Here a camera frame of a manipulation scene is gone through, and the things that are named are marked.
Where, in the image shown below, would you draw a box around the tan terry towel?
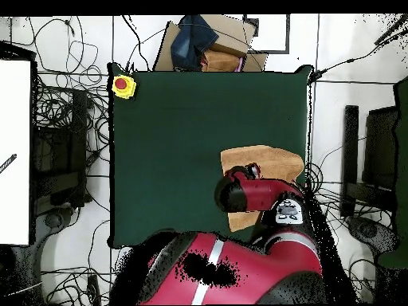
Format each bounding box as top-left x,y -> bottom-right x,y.
219,144 -> 306,233

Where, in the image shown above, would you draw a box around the black flat bar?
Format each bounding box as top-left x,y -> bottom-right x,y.
339,104 -> 360,218

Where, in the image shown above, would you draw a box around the dark green table cloth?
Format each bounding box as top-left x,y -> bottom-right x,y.
108,61 -> 315,249

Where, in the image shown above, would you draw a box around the brown folded cloth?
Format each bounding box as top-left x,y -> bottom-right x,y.
201,49 -> 241,73

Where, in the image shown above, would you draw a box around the black panel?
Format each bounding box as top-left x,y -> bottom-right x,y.
362,105 -> 399,190

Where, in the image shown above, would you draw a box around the black round knob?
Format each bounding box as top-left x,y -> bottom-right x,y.
44,212 -> 63,229
358,222 -> 379,240

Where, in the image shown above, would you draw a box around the brown cardboard box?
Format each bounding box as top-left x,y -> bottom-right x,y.
152,14 -> 269,73

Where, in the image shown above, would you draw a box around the blue jeans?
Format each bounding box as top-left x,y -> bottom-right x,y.
170,14 -> 220,72

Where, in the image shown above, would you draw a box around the dark grey stand base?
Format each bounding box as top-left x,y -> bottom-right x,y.
346,215 -> 401,259
29,205 -> 80,305

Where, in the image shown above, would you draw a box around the yellow emergency stop button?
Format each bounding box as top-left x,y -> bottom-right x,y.
111,73 -> 138,100

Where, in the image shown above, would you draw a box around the dark green fabric panel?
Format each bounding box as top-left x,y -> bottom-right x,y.
393,75 -> 408,269

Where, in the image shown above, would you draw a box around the black equipment rack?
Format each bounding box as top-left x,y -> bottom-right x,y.
31,88 -> 93,218

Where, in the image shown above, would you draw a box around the black power strip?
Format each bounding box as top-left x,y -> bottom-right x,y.
86,273 -> 102,306

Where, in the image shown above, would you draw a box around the white panel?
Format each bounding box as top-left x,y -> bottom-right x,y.
0,59 -> 32,246

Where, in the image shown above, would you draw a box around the striped black rod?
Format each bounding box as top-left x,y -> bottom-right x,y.
0,153 -> 18,175

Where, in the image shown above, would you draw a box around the black cable tangle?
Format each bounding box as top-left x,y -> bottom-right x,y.
304,160 -> 394,304
41,219 -> 128,306
28,15 -> 111,179

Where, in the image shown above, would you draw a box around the black cable with connector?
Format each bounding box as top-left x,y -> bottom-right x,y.
307,28 -> 408,84

